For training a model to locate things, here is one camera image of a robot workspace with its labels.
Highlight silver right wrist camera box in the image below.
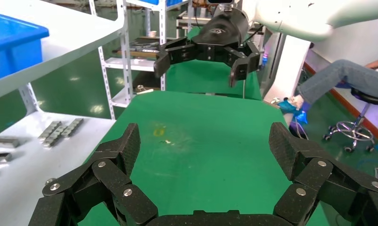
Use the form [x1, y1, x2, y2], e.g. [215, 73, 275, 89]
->
[206, 0, 235, 10]

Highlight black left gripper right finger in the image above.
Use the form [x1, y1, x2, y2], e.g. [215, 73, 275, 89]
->
[268, 121, 378, 226]

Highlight person's leg in jeans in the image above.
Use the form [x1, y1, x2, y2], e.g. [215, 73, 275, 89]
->
[296, 59, 378, 105]

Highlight black stool with chrome base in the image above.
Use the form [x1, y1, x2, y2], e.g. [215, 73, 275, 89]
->
[322, 88, 378, 154]

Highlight white background storage rack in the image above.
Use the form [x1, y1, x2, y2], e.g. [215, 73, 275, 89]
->
[88, 0, 197, 121]

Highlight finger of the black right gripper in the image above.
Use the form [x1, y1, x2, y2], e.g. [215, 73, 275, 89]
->
[154, 37, 205, 79]
[225, 40, 261, 89]

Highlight blue shoe cover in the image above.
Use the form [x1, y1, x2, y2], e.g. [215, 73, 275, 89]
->
[277, 96, 309, 126]

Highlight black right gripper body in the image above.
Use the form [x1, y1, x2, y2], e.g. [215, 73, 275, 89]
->
[192, 8, 250, 63]

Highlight white robot body column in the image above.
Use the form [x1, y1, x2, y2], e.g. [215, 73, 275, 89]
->
[262, 32, 312, 104]

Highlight white metal shelf rack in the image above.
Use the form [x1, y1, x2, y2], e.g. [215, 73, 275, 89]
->
[0, 0, 124, 117]

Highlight large blue plastic bin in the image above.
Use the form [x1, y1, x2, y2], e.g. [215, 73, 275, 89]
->
[0, 11, 49, 84]

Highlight green table cloth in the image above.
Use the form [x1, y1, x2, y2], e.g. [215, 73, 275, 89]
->
[78, 90, 330, 226]

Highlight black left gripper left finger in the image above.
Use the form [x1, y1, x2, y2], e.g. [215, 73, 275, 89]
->
[28, 122, 158, 226]

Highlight pile of dark tools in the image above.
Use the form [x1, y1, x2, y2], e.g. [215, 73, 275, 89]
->
[112, 37, 164, 59]

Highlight white lower shelf board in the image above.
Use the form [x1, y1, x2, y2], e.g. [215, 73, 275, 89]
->
[0, 111, 116, 226]

